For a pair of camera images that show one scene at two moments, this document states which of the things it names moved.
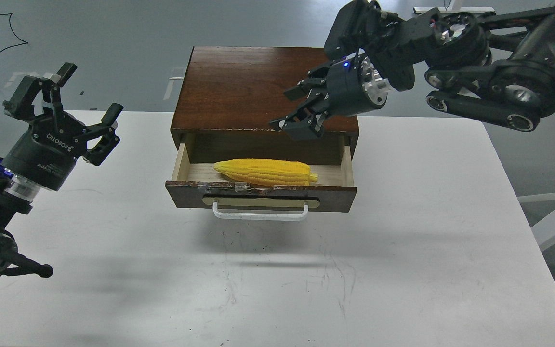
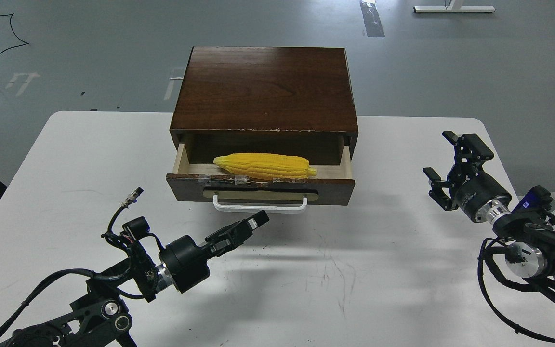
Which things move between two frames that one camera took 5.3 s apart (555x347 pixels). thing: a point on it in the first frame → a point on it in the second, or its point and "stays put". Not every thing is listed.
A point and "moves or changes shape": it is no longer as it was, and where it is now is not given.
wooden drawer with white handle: [197, 184] moves or changes shape
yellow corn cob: [265, 171] moves or changes shape
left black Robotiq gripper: [46, 151] → [186, 261]
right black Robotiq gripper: [352, 86] → [483, 198]
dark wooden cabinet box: [228, 95] stays put
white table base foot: [454, 9] stays put
